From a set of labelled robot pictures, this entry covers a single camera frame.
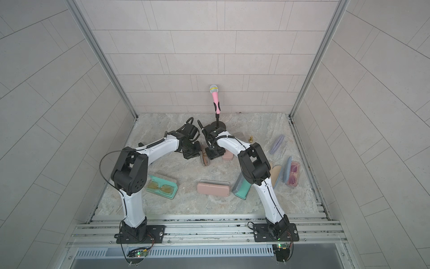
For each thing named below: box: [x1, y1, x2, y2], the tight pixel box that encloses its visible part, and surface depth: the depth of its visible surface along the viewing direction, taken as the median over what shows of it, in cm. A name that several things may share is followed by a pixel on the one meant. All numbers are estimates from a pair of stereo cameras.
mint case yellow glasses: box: [145, 174, 179, 199], surface depth 84 cm
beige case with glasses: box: [199, 148, 210, 167], surface depth 92 cm
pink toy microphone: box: [209, 84, 221, 115], surface depth 96 cm
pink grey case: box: [221, 149, 234, 161], surface depth 95 cm
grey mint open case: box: [231, 171, 253, 201], surface depth 83 cm
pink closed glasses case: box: [197, 179, 231, 197], surface depth 82 cm
